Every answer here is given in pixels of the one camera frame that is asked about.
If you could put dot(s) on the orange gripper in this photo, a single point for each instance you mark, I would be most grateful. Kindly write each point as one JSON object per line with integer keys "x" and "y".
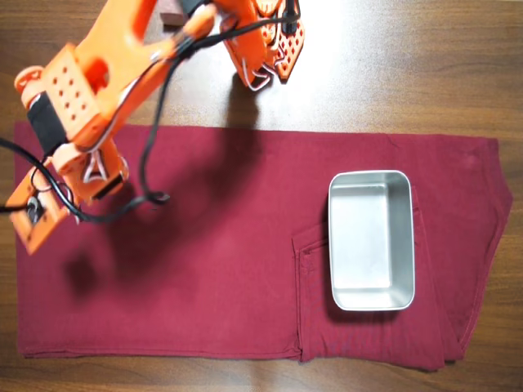
{"x": 109, "y": 186}

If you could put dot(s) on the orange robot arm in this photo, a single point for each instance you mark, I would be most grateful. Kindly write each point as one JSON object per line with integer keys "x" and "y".
{"x": 118, "y": 53}

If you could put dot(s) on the orange robot base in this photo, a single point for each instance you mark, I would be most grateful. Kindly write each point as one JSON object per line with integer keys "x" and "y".
{"x": 261, "y": 36}

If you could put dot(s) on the dark red cloth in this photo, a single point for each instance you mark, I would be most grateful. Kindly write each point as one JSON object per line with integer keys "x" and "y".
{"x": 229, "y": 261}

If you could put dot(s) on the dark brown block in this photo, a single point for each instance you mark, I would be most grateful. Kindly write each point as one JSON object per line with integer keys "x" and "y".
{"x": 171, "y": 16}

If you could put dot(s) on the rectangular metal tray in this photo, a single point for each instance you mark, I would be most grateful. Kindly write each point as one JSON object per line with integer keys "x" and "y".
{"x": 371, "y": 241}

